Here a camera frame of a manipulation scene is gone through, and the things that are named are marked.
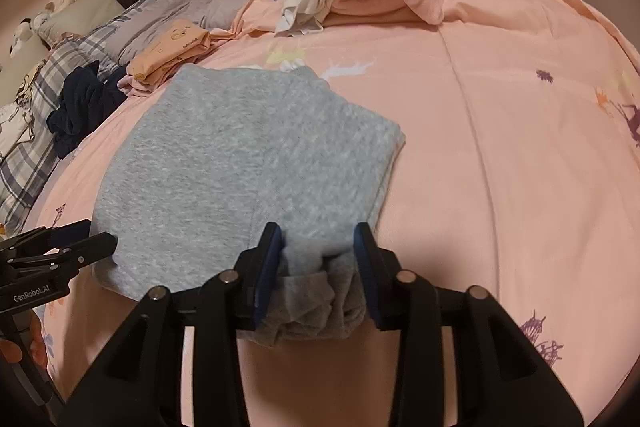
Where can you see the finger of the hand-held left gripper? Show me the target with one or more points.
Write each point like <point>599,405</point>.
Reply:
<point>55,234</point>
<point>85,252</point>

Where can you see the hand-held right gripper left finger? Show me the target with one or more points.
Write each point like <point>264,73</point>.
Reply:
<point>267,277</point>

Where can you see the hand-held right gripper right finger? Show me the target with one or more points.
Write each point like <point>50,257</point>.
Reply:
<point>367,277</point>

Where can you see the grey fleece garment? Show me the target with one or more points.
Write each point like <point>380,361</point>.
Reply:
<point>240,157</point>

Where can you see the peach folded clothes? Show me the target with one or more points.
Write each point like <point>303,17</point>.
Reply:
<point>365,7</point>

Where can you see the person's left hand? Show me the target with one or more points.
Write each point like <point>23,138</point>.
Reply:
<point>37,347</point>

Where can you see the plaid blanket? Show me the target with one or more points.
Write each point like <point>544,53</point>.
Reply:
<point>30,167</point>

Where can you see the cartoon printed pillow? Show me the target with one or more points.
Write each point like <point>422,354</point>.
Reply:
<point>15,117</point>

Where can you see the navy blue cloth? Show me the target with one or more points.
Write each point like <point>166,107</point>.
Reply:
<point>80,107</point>

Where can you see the light pink cloth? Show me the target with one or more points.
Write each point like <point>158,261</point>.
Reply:
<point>132,88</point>

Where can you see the pink printed bed sheet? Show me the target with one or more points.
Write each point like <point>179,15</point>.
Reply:
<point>500,157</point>

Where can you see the small white plush toy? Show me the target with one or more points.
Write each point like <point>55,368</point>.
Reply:
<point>21,34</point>

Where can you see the beige pillow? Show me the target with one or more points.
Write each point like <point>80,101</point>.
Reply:
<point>80,14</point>

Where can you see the grey quilt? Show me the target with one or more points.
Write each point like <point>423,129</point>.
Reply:
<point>200,4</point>

